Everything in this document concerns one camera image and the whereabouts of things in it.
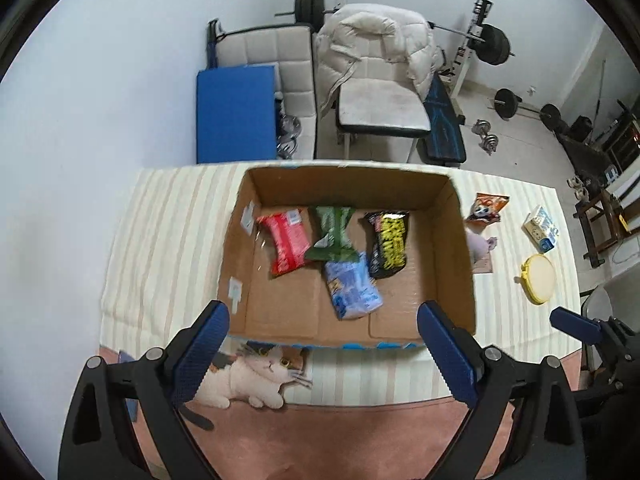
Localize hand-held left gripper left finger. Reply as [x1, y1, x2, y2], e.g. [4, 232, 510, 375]
[57, 300, 231, 480]

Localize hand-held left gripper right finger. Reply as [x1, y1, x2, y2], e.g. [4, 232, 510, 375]
[416, 300, 583, 480]

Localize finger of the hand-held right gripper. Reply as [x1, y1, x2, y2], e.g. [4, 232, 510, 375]
[550, 307, 608, 345]

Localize cardboard box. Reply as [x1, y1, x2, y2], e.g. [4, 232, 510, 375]
[216, 162, 477, 350]

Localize yellow round lidded container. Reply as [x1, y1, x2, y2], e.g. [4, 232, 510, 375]
[516, 253, 557, 306]

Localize white blue packet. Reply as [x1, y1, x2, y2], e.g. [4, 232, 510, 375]
[523, 205, 559, 254]

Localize dark wooden stool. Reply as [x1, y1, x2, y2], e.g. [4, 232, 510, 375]
[572, 185, 637, 267]

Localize grey pink plush toy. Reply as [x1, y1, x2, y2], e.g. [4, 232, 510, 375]
[466, 230, 499, 264]

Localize light blue snack packet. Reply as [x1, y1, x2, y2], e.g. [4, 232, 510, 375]
[324, 252, 384, 320]

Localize striped cat printed tablecloth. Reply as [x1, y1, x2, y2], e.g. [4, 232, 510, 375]
[97, 162, 583, 480]

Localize black yellow snack packet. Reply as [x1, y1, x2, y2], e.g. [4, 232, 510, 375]
[363, 211, 410, 280]

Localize red snack packet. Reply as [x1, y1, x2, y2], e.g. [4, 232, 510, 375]
[256, 208, 312, 277]

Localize orange snack packet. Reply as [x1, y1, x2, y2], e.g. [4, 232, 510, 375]
[465, 192, 511, 224]

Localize green snack packet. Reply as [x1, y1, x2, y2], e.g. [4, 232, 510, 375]
[305, 205, 362, 262]

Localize black blue weight bench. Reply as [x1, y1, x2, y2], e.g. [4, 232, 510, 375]
[420, 72, 467, 167]

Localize short barbell with black plates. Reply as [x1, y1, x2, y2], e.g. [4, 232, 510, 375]
[492, 88, 563, 132]

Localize chrome weight plates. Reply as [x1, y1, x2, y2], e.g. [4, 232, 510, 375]
[276, 114, 302, 161]

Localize blue folded mat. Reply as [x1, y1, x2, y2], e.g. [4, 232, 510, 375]
[196, 65, 279, 165]

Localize white padded chair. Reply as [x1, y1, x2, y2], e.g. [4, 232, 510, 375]
[334, 57, 432, 162]

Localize barbell with large black plates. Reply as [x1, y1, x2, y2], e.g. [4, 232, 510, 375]
[427, 20, 516, 67]

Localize white barbell rack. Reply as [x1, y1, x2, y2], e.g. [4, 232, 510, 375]
[451, 0, 495, 99]

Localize white tufted sofa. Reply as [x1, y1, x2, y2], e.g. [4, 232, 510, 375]
[214, 25, 319, 161]

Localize white puffer jacket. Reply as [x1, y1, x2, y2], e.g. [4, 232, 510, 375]
[315, 3, 444, 111]

